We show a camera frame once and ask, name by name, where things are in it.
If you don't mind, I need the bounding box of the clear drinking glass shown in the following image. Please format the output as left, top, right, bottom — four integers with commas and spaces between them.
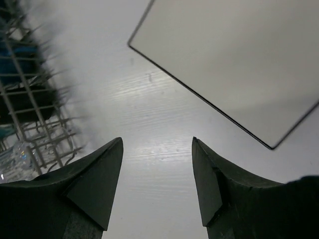
0, 141, 36, 184

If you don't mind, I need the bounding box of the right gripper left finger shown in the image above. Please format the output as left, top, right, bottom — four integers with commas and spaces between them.
0, 137, 124, 239

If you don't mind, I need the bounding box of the grey wire dish rack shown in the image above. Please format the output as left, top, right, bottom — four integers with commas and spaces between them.
0, 0, 84, 183

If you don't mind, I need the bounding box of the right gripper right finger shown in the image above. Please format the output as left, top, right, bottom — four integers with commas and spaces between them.
192, 138, 319, 239

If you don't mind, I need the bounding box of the white square plate black rim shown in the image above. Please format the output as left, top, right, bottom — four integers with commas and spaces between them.
128, 0, 319, 149

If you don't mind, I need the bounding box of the brown mug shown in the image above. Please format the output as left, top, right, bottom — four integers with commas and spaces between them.
0, 85, 57, 124

